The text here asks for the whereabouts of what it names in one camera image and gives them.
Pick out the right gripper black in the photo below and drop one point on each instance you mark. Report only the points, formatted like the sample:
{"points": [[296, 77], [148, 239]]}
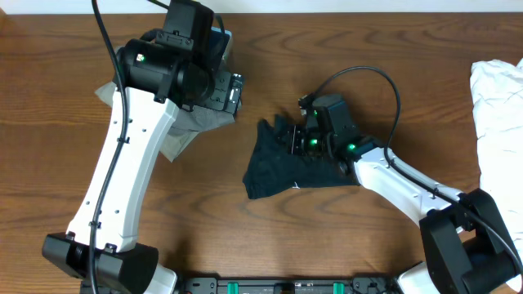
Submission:
{"points": [[293, 136]]}

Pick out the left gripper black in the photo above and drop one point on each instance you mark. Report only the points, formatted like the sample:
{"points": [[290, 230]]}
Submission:
{"points": [[225, 95]]}

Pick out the dark teal t-shirt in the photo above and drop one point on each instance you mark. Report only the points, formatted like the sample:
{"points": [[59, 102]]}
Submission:
{"points": [[272, 169]]}

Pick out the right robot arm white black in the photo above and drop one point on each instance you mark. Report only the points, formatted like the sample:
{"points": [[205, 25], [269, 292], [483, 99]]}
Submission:
{"points": [[466, 244]]}

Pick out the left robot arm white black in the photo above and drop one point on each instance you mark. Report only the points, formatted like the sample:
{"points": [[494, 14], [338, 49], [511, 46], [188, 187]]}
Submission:
{"points": [[164, 78]]}

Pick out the grey folded shorts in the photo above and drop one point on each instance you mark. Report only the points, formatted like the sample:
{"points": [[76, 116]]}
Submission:
{"points": [[199, 118]]}

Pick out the beige folded garment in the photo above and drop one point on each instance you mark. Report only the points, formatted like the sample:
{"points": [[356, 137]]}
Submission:
{"points": [[176, 140]]}

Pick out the white crumpled garment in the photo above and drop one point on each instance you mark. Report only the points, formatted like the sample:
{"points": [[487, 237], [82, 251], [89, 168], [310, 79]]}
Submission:
{"points": [[496, 88]]}

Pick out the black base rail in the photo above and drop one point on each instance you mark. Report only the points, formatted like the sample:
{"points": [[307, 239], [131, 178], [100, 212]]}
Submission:
{"points": [[356, 285]]}

